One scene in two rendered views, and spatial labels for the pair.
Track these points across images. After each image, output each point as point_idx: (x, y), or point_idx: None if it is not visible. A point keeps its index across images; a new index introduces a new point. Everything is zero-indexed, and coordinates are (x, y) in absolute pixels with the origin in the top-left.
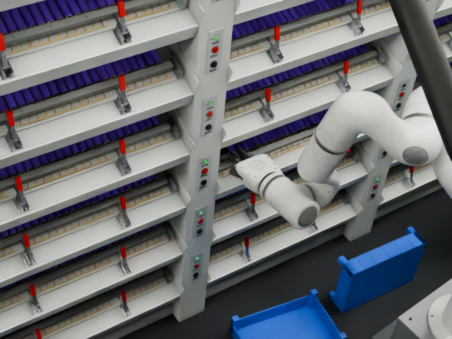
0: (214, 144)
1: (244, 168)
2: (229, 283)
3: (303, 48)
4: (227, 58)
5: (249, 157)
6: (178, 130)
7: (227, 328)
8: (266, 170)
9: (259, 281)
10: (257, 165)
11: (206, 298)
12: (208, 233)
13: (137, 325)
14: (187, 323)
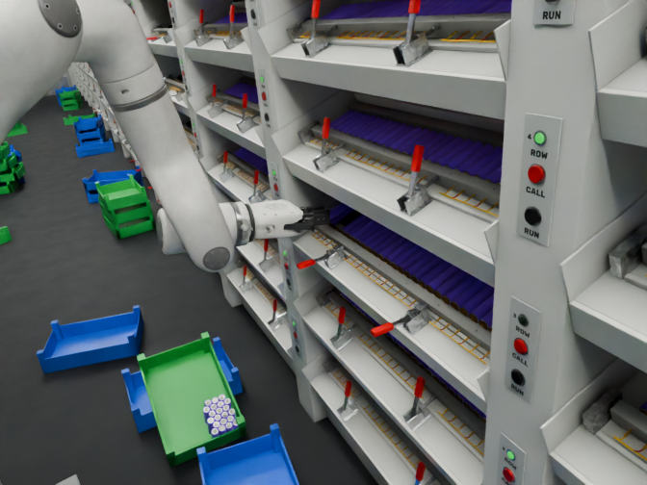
0: (277, 153)
1: (271, 201)
2: (349, 440)
3: (343, 54)
4: (262, 12)
5: (305, 213)
6: None
7: (286, 445)
8: (260, 208)
9: (361, 480)
10: (275, 206)
11: (332, 424)
12: (297, 298)
13: (293, 366)
14: (297, 408)
